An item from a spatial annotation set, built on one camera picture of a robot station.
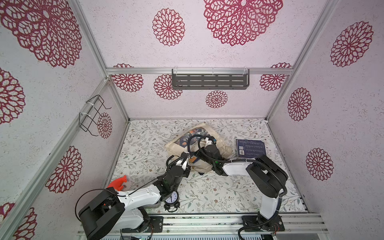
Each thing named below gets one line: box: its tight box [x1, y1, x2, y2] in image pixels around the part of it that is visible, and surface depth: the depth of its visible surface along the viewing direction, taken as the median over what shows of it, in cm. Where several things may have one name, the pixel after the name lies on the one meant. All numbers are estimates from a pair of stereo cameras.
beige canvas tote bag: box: [165, 122, 233, 173], surface depth 92 cm
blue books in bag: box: [189, 156, 200, 165], surface depth 94 cm
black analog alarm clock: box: [164, 191, 180, 212], surface depth 80 cm
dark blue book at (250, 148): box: [236, 139, 267, 158], surface depth 101 cm
